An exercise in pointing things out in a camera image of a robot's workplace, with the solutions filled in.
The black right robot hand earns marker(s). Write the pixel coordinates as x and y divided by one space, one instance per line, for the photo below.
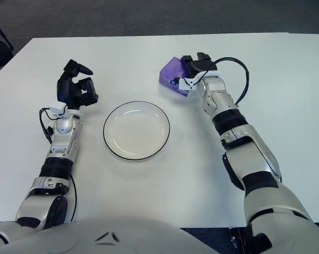
202 66

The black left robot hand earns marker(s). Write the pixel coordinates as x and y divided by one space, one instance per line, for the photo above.
62 90

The purple tissue paper pack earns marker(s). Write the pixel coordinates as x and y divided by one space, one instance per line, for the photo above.
170 70

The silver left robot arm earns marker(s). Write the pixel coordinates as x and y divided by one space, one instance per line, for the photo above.
62 139

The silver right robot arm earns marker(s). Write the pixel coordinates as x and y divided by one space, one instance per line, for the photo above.
255 153

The white plate with black rim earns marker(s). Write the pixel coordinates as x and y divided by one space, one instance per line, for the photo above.
137 132

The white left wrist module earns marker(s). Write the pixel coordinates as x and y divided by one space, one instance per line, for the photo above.
56 108

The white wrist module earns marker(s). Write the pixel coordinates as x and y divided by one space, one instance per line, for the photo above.
186 84
56 108

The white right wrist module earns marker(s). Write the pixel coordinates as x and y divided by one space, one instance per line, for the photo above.
186 84

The grey robot torso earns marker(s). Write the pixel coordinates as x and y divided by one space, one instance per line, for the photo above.
122 238

